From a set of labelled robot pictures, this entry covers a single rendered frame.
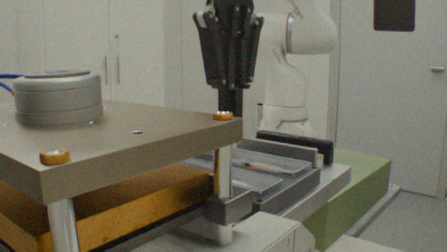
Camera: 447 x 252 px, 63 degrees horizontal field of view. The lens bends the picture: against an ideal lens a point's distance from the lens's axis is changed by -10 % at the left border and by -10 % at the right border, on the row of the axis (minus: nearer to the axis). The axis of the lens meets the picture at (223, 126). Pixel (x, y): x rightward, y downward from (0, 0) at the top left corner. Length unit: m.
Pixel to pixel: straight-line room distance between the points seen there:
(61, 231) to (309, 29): 0.88
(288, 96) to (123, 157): 0.83
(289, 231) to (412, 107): 2.98
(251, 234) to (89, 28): 2.39
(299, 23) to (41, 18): 1.81
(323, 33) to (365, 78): 2.41
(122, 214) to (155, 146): 0.06
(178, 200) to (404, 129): 3.10
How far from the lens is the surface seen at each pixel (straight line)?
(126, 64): 2.85
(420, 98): 3.31
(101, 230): 0.29
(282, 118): 1.04
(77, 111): 0.33
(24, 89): 0.34
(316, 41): 1.03
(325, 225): 0.83
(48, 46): 2.54
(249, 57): 0.56
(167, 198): 0.32
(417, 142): 3.37
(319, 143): 0.69
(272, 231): 0.38
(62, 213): 0.23
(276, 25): 1.04
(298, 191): 0.53
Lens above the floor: 1.17
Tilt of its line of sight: 12 degrees down
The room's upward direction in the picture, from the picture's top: straight up
